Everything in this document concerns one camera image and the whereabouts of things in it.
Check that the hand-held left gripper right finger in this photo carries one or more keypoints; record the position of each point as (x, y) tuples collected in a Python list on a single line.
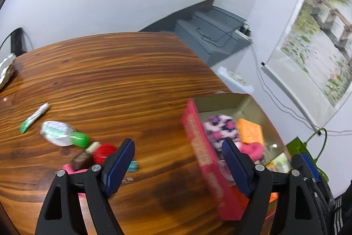
[(236, 166)]

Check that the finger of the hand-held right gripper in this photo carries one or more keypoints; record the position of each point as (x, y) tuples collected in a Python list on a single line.
[(309, 164)]

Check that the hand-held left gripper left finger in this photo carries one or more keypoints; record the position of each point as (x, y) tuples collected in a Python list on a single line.
[(121, 166)]

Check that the pink rubber toy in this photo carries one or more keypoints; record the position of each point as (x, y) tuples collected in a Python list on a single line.
[(254, 149)]

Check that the pink tin box container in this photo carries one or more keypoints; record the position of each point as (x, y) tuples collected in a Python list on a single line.
[(217, 196)]

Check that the orange plastic cube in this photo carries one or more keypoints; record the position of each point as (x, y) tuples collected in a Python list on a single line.
[(250, 131)]

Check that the leopard print scrunchie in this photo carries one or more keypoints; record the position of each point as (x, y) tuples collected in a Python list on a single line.
[(220, 127)]

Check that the small teal packet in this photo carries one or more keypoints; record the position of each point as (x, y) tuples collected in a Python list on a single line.
[(133, 166)]

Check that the red pom-pom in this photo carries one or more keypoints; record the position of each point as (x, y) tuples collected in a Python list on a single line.
[(103, 153)]

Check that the green bag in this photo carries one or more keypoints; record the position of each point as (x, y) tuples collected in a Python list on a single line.
[(298, 145)]

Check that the yellow green small carton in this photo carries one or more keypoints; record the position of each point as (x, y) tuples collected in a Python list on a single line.
[(279, 162)]

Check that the small pink object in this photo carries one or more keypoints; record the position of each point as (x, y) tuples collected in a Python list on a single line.
[(68, 169)]

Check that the clear bottle green cap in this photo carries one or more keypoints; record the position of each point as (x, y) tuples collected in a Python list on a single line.
[(57, 132)]

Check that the white power strip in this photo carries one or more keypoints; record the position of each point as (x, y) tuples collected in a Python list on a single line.
[(238, 78), (243, 34)]

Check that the green white pen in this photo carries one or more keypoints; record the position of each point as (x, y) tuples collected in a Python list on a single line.
[(33, 120)]

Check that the grey stairs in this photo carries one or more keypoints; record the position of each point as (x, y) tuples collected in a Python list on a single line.
[(214, 39)]

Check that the silver foil bag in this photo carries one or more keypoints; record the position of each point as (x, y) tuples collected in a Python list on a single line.
[(7, 69)]

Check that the black chair back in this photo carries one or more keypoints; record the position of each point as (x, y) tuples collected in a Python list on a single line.
[(17, 41)]

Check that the landscape wall poster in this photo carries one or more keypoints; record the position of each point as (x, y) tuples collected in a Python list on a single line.
[(324, 39)]

